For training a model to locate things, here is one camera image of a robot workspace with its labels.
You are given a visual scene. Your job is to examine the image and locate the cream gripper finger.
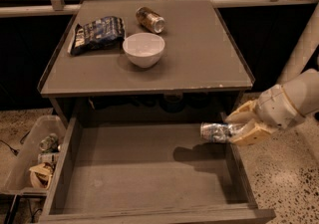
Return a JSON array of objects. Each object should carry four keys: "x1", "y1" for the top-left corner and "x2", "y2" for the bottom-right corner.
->
[
  {"x1": 230, "y1": 119, "x2": 276, "y2": 146},
  {"x1": 225, "y1": 100, "x2": 257, "y2": 123}
]

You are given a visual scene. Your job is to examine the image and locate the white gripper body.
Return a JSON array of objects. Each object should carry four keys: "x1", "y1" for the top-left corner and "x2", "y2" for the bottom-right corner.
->
[{"x1": 255, "y1": 85, "x2": 305, "y2": 129}]

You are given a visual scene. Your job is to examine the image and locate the silver blue redbull can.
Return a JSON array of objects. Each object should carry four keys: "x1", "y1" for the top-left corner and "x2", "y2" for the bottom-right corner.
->
[{"x1": 200, "y1": 122, "x2": 243, "y2": 143}]

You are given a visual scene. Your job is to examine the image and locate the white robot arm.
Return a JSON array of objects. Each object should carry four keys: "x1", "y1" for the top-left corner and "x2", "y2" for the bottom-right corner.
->
[{"x1": 225, "y1": 5, "x2": 319, "y2": 145}]

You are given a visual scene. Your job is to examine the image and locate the gold brown soda can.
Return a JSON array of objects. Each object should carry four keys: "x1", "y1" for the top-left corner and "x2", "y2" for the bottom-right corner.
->
[{"x1": 136, "y1": 7, "x2": 165, "y2": 34}]

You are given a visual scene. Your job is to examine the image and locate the open grey top drawer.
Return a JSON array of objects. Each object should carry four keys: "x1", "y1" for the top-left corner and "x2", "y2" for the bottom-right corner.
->
[{"x1": 38, "y1": 97, "x2": 276, "y2": 224}]

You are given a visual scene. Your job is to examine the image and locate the green can in bin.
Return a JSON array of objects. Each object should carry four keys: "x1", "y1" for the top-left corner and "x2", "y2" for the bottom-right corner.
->
[{"x1": 39, "y1": 133, "x2": 59, "y2": 152}]

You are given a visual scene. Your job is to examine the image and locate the white can in bin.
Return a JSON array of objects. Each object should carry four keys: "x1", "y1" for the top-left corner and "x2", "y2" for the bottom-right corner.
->
[{"x1": 38, "y1": 152, "x2": 59, "y2": 164}]

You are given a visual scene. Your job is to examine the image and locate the white ceramic bowl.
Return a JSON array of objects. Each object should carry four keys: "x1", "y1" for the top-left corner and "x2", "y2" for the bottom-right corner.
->
[{"x1": 123, "y1": 33, "x2": 165, "y2": 68}]

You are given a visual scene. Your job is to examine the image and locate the blue chip bag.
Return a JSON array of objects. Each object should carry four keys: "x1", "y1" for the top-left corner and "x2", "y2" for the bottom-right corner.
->
[{"x1": 68, "y1": 16, "x2": 126, "y2": 56}]

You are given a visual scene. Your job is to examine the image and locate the yellow crumpled wrapper in bin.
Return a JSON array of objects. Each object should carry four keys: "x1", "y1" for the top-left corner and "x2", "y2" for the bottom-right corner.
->
[{"x1": 29, "y1": 162, "x2": 54, "y2": 189}]

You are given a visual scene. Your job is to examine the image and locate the clear plastic bin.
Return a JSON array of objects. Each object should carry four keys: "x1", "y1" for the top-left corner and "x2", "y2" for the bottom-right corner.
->
[{"x1": 1, "y1": 115, "x2": 66, "y2": 196}]

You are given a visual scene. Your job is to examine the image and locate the black cable on floor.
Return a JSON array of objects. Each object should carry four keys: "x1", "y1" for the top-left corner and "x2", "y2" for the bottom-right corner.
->
[{"x1": 0, "y1": 129, "x2": 31, "y2": 157}]

